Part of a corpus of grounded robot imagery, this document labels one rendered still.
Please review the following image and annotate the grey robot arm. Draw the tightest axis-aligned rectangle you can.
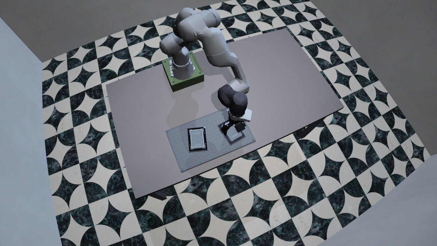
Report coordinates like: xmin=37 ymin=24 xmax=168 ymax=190
xmin=159 ymin=8 xmax=252 ymax=122

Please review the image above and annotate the clear plastic lid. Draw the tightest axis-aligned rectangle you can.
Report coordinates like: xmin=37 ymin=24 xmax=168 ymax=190
xmin=227 ymin=124 xmax=242 ymax=141

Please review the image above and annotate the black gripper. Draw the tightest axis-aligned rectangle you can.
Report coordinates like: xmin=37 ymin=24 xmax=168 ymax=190
xmin=221 ymin=117 xmax=244 ymax=136

